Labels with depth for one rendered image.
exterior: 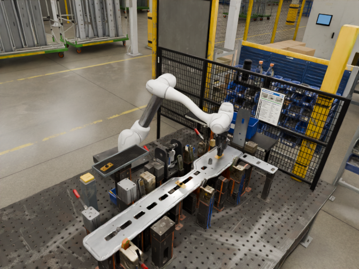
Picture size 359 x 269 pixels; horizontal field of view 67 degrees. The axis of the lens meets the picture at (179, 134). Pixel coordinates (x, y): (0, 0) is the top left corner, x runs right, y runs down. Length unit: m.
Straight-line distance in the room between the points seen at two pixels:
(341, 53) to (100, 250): 1.96
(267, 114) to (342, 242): 1.58
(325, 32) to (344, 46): 6.03
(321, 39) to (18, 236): 7.71
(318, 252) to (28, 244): 2.50
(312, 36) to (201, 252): 7.18
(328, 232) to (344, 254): 0.25
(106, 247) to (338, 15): 7.54
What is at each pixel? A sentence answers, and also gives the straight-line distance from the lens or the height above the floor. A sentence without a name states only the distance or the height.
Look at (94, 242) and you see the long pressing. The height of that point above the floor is 1.00.
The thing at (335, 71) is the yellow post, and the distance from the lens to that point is 2.26.
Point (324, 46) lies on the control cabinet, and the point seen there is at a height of 0.80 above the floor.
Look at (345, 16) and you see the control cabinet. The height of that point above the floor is 1.56.
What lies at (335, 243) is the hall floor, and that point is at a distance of 3.31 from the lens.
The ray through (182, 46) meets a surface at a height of 1.30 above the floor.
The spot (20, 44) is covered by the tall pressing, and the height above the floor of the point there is 0.41.
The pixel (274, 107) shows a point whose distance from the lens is 2.43.
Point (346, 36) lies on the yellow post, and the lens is 2.21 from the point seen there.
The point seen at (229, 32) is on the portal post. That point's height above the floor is 1.22.
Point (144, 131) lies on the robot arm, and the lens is 2.48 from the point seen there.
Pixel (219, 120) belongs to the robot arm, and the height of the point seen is 1.42.
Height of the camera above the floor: 2.24
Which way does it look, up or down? 31 degrees down
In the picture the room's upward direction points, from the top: 4 degrees clockwise
